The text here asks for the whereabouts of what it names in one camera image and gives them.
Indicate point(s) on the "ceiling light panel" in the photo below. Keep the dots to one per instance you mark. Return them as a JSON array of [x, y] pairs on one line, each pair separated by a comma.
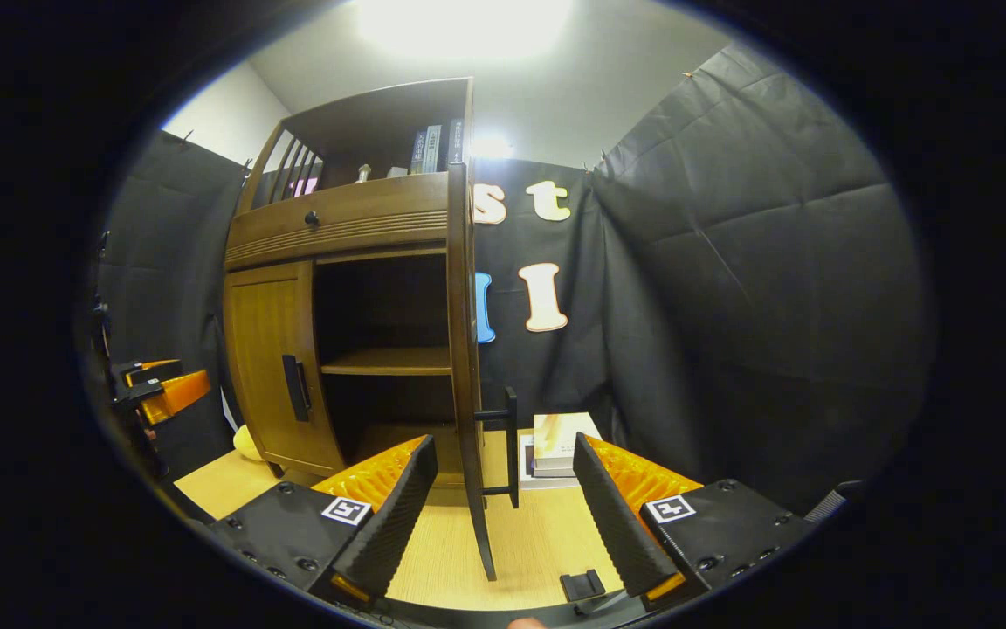
[[464, 26]]

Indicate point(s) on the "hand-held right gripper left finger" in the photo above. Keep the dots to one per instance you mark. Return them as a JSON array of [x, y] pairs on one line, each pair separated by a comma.
[[389, 524]]

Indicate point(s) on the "wooden shoe cabinet door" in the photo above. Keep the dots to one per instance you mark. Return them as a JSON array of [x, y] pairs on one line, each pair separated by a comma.
[[263, 349], [472, 454]]

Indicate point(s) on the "wooden cabinet drawer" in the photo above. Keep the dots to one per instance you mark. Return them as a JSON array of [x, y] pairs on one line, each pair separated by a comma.
[[354, 214]]

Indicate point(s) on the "cream cover book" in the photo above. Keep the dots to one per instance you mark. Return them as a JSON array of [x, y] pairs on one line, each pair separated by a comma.
[[564, 437]]

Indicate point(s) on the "small white bottle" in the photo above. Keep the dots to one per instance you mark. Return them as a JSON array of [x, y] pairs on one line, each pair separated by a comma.
[[363, 174]]

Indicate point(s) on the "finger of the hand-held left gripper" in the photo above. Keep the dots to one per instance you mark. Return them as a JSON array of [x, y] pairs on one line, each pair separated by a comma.
[[175, 393], [141, 369]]

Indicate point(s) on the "grey book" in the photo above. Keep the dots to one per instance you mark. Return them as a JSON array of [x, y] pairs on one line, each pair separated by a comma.
[[432, 148]]

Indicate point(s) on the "yellow rounded object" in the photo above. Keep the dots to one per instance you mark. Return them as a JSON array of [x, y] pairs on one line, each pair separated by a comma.
[[247, 444]]

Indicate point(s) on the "black backdrop cloth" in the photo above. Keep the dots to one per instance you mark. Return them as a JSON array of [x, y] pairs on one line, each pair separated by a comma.
[[774, 288]]

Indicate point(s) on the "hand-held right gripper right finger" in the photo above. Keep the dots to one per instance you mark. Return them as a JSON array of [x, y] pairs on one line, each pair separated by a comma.
[[616, 524]]

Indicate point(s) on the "dark blue book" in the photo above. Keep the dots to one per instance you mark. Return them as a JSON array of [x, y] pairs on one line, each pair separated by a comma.
[[418, 153]]

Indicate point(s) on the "wooden double-door shoe cabinet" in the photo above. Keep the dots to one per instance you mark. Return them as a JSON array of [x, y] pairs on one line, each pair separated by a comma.
[[389, 360]]

